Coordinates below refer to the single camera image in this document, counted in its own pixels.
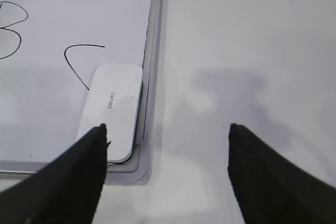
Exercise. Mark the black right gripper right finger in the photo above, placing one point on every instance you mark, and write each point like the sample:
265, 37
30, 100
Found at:
269, 188

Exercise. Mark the white whiteboard eraser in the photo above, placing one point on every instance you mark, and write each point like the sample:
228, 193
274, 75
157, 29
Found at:
113, 99

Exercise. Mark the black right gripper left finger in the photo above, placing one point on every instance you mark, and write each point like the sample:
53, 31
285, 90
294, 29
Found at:
67, 190

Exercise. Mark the white whiteboard with grey frame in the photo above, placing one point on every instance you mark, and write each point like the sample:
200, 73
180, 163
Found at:
50, 50

